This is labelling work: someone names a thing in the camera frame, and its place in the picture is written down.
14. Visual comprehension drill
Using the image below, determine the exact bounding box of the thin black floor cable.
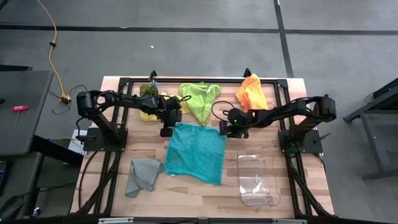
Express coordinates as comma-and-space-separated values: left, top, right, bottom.
49, 84, 97, 116

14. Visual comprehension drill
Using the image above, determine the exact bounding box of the black aluminium table frame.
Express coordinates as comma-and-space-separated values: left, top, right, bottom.
70, 67, 336, 218

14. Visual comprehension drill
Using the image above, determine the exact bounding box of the small potted succulent plant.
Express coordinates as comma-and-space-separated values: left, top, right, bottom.
139, 80, 160, 97

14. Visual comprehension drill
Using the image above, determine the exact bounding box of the backlit keyboard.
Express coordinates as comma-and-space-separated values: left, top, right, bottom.
0, 160, 7, 197

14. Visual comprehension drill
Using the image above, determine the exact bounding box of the lime green microfiber towel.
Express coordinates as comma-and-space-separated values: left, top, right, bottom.
178, 82, 222, 128

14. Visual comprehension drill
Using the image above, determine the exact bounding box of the dark gray side table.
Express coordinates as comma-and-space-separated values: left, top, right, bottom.
0, 70, 54, 156

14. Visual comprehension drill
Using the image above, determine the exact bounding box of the red T-handle hex key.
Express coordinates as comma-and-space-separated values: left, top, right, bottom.
10, 105, 30, 131

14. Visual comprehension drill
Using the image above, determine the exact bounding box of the teal microfiber towel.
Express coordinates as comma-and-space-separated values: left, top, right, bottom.
164, 122, 228, 186

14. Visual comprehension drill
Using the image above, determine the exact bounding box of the clear plastic bin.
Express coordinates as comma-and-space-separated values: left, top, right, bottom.
236, 146, 282, 208

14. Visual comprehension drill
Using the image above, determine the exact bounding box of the orange microfiber towel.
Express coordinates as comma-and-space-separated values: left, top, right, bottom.
235, 73, 269, 113

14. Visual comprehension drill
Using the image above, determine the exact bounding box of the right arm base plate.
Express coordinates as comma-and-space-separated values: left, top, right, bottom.
278, 129, 331, 155

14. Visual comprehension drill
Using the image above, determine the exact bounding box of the yellow microfiber towel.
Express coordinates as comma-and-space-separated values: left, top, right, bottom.
139, 91, 192, 122

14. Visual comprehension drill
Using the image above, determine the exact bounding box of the silver metal bracket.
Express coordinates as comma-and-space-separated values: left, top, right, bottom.
98, 217, 134, 224
272, 218, 308, 224

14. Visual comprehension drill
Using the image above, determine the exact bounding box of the black metal desk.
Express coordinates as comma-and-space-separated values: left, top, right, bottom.
343, 77, 398, 181

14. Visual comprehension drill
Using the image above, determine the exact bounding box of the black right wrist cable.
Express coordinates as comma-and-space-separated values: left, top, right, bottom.
211, 100, 236, 123

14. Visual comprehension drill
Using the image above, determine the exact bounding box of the yellow extension cable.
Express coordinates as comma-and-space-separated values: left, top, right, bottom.
36, 0, 72, 104

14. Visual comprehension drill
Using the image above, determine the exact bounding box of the gray microfiber towel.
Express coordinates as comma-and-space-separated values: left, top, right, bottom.
124, 157, 165, 198

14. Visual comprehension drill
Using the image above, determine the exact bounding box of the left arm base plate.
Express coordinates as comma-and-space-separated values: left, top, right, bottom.
75, 127, 128, 152

